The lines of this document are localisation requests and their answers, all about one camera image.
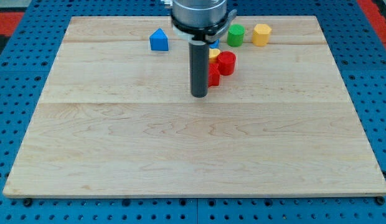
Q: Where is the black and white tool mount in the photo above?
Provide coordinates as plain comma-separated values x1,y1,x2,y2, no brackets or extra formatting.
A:
171,9,237,43

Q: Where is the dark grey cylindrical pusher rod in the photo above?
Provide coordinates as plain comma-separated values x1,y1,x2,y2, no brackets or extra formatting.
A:
189,43,209,98

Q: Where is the yellow hexagon block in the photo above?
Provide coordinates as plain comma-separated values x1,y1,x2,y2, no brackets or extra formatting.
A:
252,24,272,47

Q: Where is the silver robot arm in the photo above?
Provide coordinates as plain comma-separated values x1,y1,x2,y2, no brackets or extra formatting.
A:
171,0,237,98

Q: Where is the small yellow block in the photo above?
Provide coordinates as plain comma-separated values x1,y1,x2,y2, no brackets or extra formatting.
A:
209,48,221,63

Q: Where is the small blue block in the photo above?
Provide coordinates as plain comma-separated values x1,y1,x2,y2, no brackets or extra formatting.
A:
209,39,220,49

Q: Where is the red star block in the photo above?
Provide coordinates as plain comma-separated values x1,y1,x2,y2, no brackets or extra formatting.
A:
208,63,220,87

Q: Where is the red cylinder block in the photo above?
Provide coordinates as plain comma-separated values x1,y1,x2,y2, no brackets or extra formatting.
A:
217,51,237,76

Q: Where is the green cylinder block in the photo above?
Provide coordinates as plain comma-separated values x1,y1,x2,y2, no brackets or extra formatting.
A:
227,24,245,47

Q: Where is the blue triangular prism block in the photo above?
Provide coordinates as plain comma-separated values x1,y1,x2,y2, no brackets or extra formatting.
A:
149,28,169,51

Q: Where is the light wooden board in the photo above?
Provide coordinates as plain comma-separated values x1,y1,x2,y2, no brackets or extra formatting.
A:
3,16,386,198

